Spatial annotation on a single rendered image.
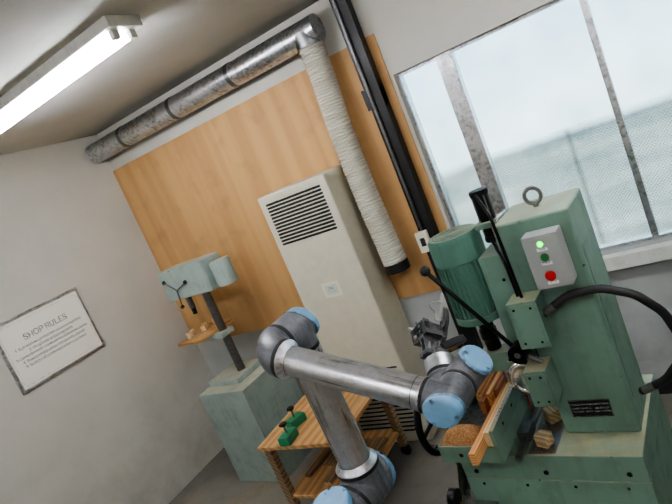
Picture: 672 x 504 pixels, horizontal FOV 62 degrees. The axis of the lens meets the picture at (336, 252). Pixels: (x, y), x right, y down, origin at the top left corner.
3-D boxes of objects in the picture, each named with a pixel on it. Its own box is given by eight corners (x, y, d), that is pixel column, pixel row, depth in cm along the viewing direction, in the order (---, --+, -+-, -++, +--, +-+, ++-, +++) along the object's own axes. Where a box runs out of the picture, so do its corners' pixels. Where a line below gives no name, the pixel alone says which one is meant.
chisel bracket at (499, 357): (492, 366, 202) (484, 345, 200) (530, 362, 193) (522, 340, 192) (486, 377, 196) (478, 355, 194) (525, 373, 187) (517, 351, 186)
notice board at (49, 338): (104, 345, 400) (74, 287, 392) (105, 345, 400) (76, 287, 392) (22, 395, 348) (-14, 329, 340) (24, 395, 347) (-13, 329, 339)
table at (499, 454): (474, 368, 237) (470, 356, 236) (547, 361, 219) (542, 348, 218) (418, 462, 189) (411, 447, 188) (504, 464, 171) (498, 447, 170)
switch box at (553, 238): (542, 282, 165) (525, 232, 162) (577, 275, 159) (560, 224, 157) (537, 290, 160) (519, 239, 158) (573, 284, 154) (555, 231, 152)
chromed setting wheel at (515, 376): (516, 393, 184) (503, 359, 181) (554, 390, 176) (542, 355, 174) (514, 398, 181) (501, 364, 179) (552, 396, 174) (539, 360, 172)
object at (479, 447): (520, 367, 211) (516, 357, 210) (525, 366, 209) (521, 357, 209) (472, 465, 167) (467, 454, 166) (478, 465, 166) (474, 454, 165)
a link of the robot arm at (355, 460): (345, 518, 191) (252, 328, 174) (370, 481, 204) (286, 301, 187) (382, 524, 182) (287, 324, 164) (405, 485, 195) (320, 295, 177)
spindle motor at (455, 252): (467, 308, 204) (437, 230, 199) (514, 301, 194) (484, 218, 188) (450, 331, 191) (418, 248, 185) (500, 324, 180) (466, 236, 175)
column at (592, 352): (578, 394, 197) (511, 204, 185) (648, 390, 184) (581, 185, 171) (566, 433, 180) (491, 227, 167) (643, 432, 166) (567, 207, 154)
